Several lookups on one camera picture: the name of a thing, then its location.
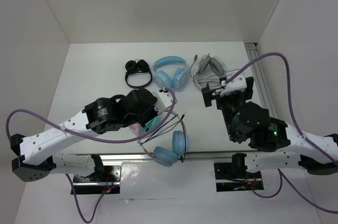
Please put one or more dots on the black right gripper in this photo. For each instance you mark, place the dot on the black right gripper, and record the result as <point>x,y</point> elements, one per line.
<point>242,96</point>

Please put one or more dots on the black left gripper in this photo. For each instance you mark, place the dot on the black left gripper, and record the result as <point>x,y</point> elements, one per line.
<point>153,113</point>

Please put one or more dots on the pink blue cat-ear headphones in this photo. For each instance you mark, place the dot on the pink blue cat-ear headphones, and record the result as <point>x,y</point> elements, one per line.
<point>169,134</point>

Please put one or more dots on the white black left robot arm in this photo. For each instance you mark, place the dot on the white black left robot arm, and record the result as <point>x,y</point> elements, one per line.
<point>42,154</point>

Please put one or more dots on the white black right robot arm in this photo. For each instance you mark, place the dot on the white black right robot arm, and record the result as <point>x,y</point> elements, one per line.
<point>277,144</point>

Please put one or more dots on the teal white cat-ear headphones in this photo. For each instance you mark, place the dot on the teal white cat-ear headphones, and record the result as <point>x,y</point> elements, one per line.
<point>151,124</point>

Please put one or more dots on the small black on-ear headphones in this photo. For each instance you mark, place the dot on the small black on-ear headphones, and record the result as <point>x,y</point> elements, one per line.
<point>138,66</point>

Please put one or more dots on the light blue gaming headset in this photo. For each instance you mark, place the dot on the light blue gaming headset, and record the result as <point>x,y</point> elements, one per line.
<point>171,72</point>

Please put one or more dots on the grey white wired headset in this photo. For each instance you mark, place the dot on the grey white wired headset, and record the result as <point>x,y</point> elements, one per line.
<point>207,70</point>

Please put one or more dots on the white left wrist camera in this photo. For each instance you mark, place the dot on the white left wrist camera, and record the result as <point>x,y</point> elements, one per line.
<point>164,100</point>

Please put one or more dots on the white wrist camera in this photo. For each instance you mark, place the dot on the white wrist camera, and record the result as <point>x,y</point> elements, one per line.
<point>238,84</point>
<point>164,100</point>

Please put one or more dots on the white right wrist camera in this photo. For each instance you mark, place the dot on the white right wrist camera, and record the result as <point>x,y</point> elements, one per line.
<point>238,84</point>

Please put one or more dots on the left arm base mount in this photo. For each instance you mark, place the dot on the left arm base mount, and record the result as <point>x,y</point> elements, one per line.
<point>109,181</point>

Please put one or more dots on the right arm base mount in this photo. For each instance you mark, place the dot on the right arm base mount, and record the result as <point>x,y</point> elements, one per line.
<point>227,181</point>

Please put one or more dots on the aluminium rail front edge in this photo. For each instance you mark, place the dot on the aluminium rail front edge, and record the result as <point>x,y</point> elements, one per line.
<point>168,156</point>

